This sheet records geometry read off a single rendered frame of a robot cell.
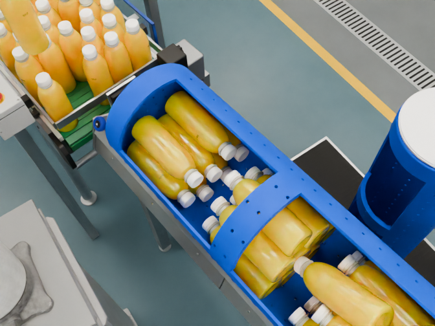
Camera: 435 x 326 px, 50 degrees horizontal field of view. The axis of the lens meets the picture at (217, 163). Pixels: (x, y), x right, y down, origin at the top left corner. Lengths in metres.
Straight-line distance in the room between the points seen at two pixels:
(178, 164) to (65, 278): 0.35
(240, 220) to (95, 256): 1.42
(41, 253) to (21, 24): 0.56
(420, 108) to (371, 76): 1.46
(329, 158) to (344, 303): 1.41
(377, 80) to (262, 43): 0.70
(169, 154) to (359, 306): 0.52
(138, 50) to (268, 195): 0.70
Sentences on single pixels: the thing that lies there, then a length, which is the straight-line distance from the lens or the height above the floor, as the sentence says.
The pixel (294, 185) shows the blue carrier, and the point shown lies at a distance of 0.96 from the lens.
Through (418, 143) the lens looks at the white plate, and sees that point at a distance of 1.31.
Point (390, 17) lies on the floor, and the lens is 3.20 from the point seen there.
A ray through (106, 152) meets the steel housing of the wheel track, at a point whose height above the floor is 0.87.
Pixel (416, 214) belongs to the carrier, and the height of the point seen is 0.78.
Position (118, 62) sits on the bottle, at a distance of 1.43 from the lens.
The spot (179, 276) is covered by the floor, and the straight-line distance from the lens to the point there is 2.17.
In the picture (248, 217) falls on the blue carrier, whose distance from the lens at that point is 0.93.
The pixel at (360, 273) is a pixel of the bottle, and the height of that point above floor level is 1.15.
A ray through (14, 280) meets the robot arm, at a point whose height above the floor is 1.19.
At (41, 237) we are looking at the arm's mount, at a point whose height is 1.07.
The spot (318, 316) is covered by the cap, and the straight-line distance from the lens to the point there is 0.98.
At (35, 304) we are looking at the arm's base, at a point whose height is 1.10.
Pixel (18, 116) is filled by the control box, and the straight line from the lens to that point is 1.38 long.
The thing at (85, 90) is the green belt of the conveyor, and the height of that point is 0.90.
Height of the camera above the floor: 2.07
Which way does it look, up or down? 60 degrees down
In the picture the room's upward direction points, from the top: 4 degrees counter-clockwise
